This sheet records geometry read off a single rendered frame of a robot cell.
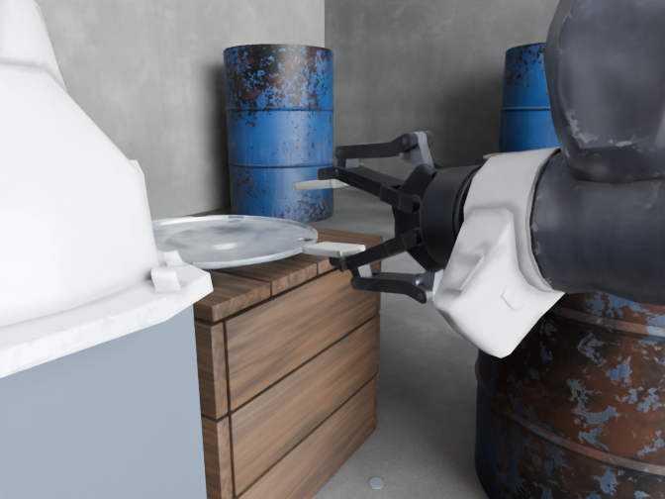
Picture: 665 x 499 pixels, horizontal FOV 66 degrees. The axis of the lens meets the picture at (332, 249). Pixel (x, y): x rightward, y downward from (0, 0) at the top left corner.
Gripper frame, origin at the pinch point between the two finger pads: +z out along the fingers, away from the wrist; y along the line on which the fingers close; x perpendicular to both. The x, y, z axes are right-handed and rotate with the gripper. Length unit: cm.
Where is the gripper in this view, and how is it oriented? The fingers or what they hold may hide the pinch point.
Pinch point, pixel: (326, 217)
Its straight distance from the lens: 51.5
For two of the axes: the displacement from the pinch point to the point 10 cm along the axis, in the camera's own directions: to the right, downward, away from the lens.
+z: -5.8, -0.6, 8.1
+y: -1.2, -9.8, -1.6
